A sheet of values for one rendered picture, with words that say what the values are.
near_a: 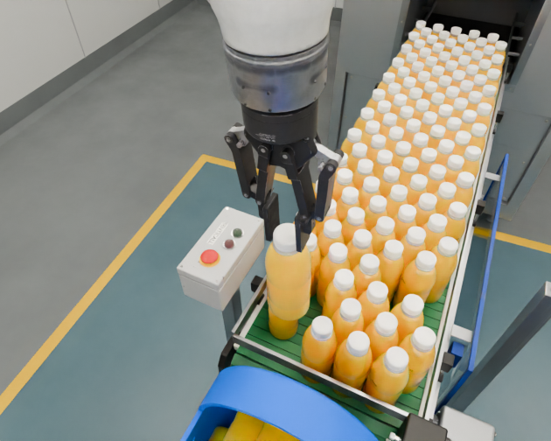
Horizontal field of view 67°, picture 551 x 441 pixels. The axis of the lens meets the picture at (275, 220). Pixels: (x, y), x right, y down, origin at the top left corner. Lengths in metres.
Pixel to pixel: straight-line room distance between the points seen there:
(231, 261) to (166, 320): 1.28
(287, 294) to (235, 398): 0.16
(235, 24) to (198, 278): 0.61
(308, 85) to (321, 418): 0.41
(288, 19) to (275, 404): 0.45
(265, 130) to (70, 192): 2.56
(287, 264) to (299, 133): 0.23
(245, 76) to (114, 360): 1.83
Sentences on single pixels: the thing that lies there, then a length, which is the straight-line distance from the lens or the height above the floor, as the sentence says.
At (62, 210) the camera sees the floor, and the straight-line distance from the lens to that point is 2.81.
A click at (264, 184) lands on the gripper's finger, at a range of 0.49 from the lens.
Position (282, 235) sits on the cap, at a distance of 0.57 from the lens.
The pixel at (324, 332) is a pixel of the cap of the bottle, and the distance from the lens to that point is 0.80.
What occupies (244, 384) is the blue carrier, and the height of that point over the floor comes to 1.21.
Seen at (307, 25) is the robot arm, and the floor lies 1.66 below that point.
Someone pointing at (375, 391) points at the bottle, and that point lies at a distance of 0.87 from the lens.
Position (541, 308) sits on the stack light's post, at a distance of 1.01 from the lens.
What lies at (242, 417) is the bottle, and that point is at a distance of 0.69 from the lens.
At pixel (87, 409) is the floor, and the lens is 2.04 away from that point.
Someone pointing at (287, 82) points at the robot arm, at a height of 1.62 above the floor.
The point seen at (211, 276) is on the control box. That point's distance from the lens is 0.86.
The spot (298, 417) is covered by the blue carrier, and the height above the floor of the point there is 1.23.
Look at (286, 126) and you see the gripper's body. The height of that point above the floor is 1.57.
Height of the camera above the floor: 1.79
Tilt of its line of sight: 47 degrees down
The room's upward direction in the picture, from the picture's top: straight up
